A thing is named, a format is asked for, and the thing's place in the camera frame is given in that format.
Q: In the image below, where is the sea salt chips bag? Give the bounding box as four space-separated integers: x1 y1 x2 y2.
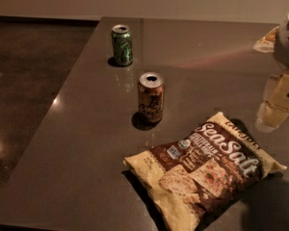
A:
124 112 286 231

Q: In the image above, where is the orange soda can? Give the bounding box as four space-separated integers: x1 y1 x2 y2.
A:
138 72 165 123

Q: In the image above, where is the green soda can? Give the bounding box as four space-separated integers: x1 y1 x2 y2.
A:
111 24 133 66

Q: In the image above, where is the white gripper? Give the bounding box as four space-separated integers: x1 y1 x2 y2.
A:
253 13 289 133

